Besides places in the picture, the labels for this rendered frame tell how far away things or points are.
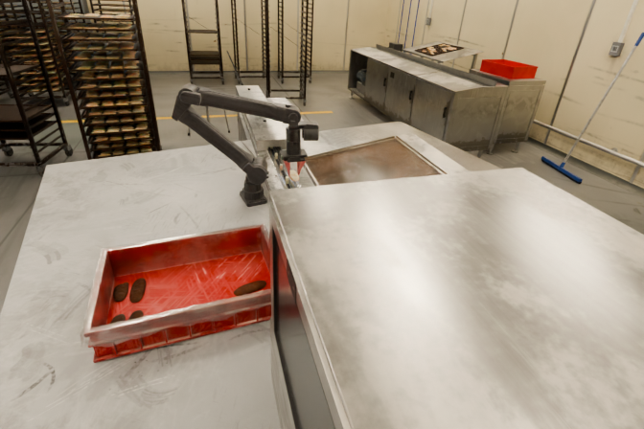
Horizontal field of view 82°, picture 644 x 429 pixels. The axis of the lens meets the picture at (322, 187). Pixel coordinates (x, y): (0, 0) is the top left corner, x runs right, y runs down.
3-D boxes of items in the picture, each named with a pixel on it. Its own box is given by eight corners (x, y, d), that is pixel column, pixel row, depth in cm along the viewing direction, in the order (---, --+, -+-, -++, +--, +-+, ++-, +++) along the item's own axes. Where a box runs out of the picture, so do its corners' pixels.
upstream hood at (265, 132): (236, 95, 297) (235, 83, 293) (258, 94, 302) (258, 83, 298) (256, 153, 192) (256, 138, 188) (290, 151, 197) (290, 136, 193)
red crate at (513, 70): (478, 70, 447) (481, 59, 441) (501, 70, 459) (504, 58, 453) (511, 79, 405) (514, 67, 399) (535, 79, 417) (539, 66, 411)
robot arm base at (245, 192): (239, 193, 159) (247, 207, 149) (238, 177, 155) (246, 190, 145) (258, 191, 162) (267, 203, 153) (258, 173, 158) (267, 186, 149)
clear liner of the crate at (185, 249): (106, 273, 111) (99, 246, 106) (266, 244, 127) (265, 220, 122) (86, 369, 83) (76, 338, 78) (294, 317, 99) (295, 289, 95)
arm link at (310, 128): (287, 106, 144) (288, 113, 136) (317, 106, 145) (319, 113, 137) (288, 136, 149) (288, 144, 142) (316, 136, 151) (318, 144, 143)
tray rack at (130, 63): (93, 184, 330) (29, -53, 247) (99, 159, 377) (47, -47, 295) (165, 175, 352) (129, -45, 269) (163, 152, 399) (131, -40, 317)
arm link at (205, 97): (185, 97, 139) (178, 104, 129) (187, 81, 136) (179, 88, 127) (298, 119, 147) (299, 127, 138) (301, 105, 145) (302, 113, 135)
